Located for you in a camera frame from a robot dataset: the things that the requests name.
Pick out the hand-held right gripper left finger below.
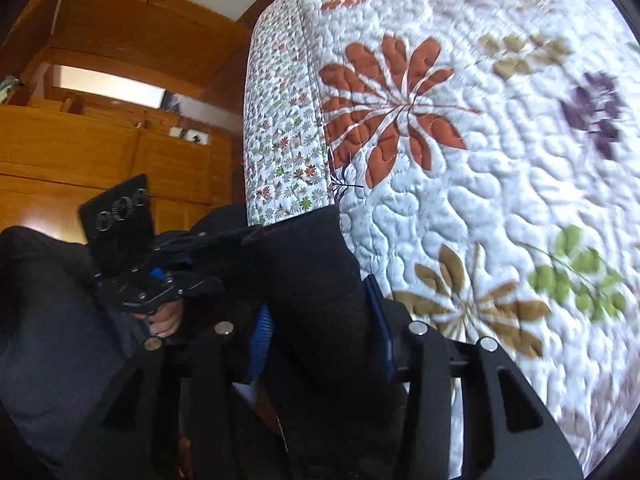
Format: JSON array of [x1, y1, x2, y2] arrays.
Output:
[[85, 307, 281, 480]]

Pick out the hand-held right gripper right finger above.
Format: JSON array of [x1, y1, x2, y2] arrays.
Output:
[[362, 275, 586, 480]]

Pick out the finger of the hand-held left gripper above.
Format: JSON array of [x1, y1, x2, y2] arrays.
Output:
[[149, 225, 264, 267], [96, 266, 227, 315]]

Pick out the black pants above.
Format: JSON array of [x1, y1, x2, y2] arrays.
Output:
[[177, 204, 411, 480]]

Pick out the person's left forearm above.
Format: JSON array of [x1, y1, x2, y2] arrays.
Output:
[[0, 225, 191, 463]]

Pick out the person's left hand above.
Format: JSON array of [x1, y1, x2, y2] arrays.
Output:
[[149, 300, 185, 339]]

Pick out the wooden wardrobe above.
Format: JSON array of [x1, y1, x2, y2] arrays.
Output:
[[0, 0, 253, 243]]

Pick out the floral quilted bedspread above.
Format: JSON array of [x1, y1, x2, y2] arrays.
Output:
[[242, 0, 640, 471]]

